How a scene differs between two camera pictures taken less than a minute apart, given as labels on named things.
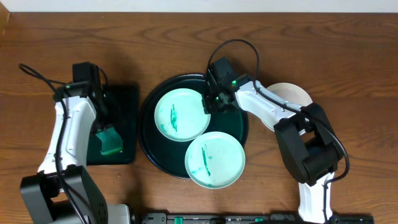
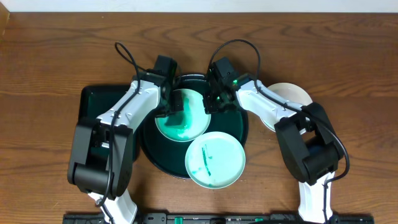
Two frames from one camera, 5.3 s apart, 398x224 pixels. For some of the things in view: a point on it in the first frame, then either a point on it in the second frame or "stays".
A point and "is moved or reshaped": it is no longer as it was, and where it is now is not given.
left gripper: [101, 125] -> [173, 106]
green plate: [180, 115] stays
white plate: [291, 93] stays
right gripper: [208, 107] stays
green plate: [214, 160] stays
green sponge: [112, 142] is moved or reshaped
